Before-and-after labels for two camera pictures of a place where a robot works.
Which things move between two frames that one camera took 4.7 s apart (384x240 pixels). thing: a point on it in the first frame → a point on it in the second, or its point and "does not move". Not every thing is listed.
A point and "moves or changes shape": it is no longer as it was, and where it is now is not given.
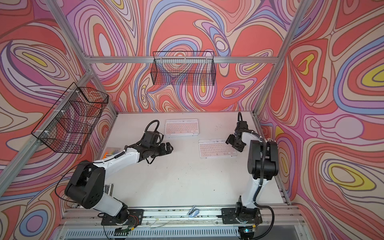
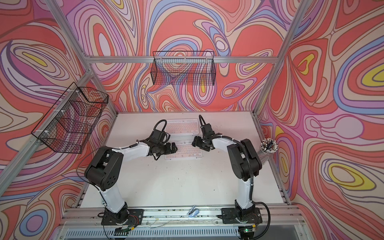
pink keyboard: x=183 y=127 does not move
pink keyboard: x=215 y=148 moves or changes shape
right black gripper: x=230 y=139 → x=196 y=143
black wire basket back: x=186 y=68 does not move
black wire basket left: x=69 y=124 does not move
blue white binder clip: x=193 y=212 does not move
